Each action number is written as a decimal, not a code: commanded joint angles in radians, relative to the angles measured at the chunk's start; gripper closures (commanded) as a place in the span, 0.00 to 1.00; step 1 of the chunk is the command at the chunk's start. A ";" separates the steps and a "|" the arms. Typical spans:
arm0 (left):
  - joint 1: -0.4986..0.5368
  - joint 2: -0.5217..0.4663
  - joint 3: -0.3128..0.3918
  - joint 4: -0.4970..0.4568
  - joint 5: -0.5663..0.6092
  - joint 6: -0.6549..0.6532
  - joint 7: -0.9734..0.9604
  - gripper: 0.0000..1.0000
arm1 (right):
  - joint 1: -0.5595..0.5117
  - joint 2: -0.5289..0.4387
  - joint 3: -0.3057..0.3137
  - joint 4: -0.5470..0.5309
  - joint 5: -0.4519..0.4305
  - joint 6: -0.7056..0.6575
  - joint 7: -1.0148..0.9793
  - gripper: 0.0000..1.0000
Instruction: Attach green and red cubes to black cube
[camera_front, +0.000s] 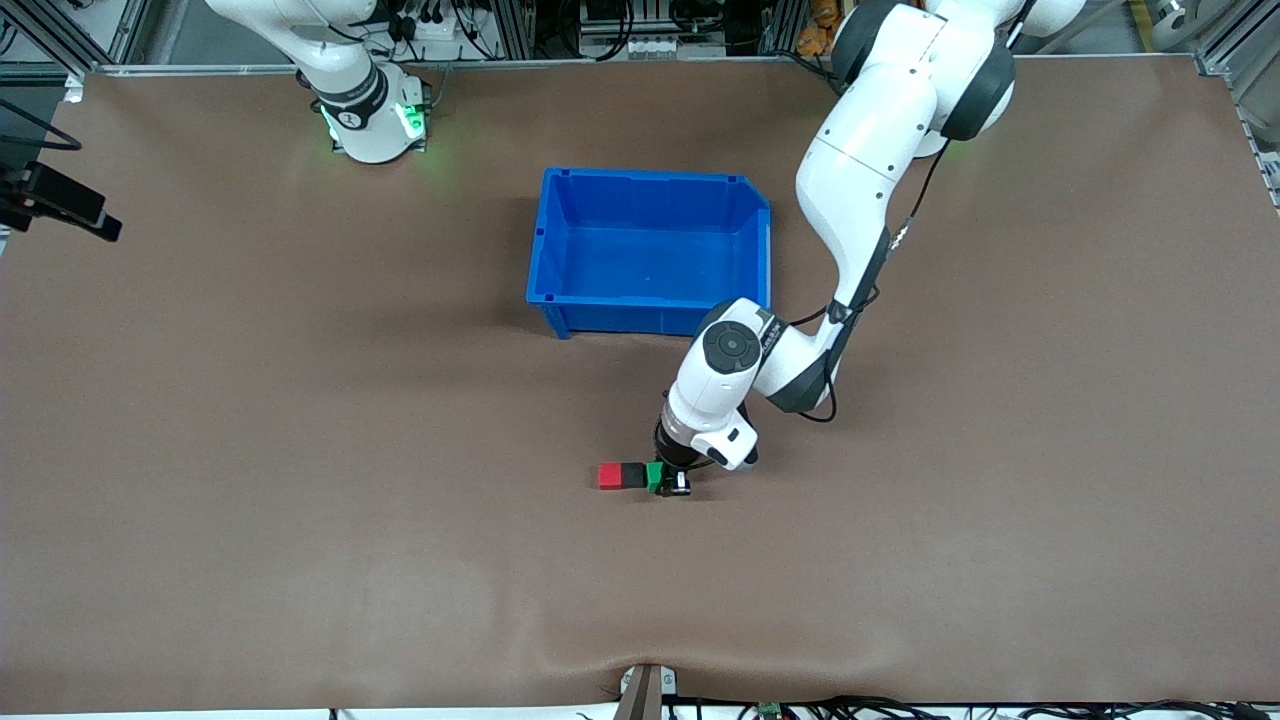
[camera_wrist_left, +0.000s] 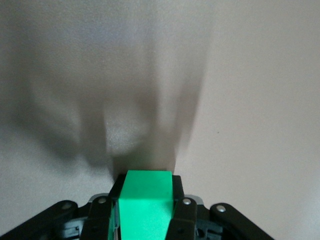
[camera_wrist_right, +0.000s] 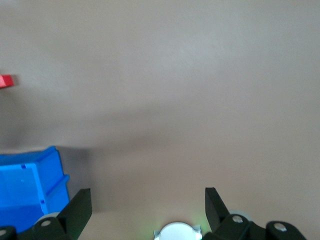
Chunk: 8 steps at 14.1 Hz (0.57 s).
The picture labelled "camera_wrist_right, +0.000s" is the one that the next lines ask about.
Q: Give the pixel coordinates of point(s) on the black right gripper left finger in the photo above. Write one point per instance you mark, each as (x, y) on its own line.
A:
(72, 215)

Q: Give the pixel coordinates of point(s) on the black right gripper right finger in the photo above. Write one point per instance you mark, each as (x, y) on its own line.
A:
(217, 217)

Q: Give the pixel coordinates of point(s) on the small red cube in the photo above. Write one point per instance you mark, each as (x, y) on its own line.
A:
(6, 81)

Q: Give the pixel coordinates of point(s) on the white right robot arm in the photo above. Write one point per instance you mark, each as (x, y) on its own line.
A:
(177, 232)

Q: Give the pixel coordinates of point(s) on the blue plastic storage bin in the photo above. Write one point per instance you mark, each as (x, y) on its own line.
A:
(20, 180)

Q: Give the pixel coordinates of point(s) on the brown table cover sheet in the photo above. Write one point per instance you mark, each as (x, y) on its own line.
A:
(160, 75)

